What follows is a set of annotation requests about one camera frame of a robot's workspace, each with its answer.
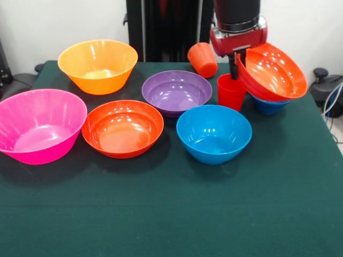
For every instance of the red-orange bowl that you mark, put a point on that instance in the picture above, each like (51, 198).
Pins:
(120, 134)
(273, 77)

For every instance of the dark green table cloth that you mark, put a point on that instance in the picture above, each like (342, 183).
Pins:
(171, 208)

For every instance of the large pink bowl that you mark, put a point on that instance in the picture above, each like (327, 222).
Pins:
(40, 134)

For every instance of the black office chair base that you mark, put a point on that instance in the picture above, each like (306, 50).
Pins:
(321, 88)
(18, 83)

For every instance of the red cup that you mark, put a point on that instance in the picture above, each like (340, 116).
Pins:
(230, 93)

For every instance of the small dark blue bowl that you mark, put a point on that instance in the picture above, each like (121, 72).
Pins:
(270, 107)

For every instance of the orange cup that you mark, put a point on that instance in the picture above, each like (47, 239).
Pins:
(203, 63)

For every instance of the purple bowl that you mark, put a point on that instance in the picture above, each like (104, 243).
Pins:
(174, 91)

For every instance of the light blue bowl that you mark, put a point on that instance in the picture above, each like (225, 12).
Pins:
(211, 139)

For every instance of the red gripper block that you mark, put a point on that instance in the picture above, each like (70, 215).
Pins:
(235, 41)

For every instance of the large orange bowl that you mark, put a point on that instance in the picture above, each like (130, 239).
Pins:
(80, 61)

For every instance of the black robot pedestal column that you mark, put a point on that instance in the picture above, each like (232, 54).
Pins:
(160, 26)

